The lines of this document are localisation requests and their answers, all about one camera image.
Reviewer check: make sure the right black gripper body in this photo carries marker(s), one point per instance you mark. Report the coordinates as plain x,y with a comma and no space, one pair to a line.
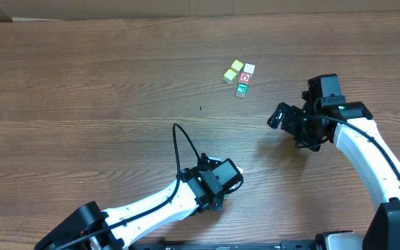
291,120

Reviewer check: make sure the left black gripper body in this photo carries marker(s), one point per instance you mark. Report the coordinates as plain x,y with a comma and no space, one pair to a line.
217,205

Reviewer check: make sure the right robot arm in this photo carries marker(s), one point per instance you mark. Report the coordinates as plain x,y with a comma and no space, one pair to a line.
327,116

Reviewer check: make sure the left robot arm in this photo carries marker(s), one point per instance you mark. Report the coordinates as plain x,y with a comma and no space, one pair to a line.
195,190

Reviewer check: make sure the green picture block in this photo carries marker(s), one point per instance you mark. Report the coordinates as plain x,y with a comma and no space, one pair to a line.
241,90

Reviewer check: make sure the red circle block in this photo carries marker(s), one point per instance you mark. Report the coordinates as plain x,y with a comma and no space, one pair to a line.
244,78

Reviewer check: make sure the white block top right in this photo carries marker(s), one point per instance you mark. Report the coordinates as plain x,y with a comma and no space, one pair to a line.
249,69

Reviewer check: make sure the yellow block lower left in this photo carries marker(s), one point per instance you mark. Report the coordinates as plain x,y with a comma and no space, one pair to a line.
230,77

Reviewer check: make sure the yellow block upper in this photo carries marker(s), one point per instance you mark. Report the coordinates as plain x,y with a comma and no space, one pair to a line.
237,66

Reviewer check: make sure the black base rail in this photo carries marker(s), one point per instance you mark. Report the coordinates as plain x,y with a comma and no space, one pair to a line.
241,246

